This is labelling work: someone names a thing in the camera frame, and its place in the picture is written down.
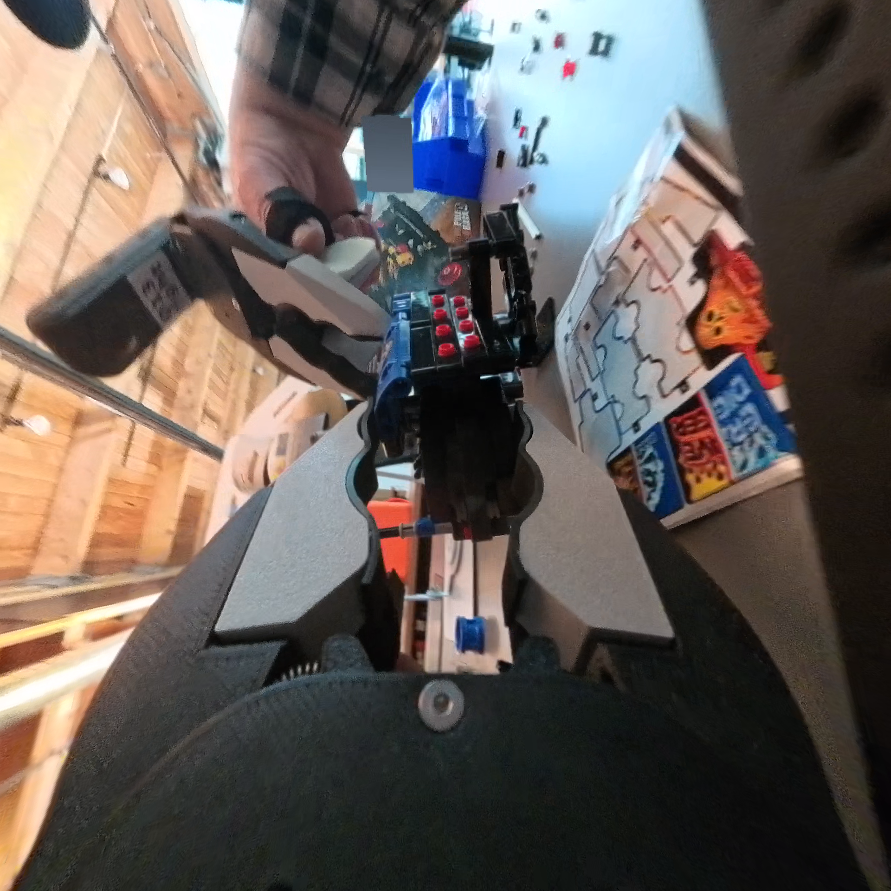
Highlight black toy set box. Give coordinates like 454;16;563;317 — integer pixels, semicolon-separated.
358;189;491;314

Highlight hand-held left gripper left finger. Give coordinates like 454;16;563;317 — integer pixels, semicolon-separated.
212;400;384;645

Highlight brick-built toy truck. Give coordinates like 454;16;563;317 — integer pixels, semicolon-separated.
372;205;558;545

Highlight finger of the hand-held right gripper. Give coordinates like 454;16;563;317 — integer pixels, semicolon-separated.
319;333;382;371
232;247;392;335

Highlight person's right hand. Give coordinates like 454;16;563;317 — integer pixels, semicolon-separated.
228;73;382;255

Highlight scattered small brick parts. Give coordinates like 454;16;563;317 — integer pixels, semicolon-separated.
511;7;617;185

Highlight black dotted pad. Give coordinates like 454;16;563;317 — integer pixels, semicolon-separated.
703;0;891;891

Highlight blue storage bin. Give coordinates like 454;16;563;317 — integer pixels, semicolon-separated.
411;73;488;204

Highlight sticker sheet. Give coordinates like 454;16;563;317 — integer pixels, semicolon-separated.
557;104;805;530

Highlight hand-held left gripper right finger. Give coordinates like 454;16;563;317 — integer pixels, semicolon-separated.
501;404;676;665

